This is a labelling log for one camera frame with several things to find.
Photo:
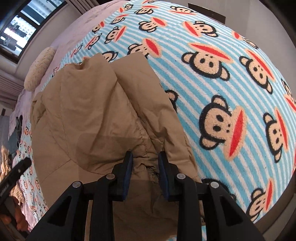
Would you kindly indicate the tan puffer jacket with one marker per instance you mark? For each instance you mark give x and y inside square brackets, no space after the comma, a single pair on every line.
[85,120]

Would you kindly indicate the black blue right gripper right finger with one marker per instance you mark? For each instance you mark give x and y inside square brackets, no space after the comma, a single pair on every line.
[224,219]

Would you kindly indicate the cream knitted pillow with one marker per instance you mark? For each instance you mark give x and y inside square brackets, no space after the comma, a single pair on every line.
[38,69]

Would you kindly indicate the person's left hand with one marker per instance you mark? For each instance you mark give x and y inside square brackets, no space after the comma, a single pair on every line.
[21,223]

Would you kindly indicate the grey pleated curtain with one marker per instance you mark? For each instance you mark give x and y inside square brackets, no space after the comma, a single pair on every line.
[11,87]

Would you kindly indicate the window with dark frame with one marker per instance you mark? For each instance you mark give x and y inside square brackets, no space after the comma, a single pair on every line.
[19,27]

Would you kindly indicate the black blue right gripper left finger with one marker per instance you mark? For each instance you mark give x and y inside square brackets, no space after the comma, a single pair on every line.
[86,210]

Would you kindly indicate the blue striped monkey blanket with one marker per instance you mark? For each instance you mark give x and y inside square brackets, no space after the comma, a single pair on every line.
[198,59]

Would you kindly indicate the folded blue jeans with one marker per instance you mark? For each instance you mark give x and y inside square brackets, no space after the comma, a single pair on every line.
[15,138]

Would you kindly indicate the lavender fuzzy bedspread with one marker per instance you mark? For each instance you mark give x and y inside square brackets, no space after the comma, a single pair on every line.
[62,33]

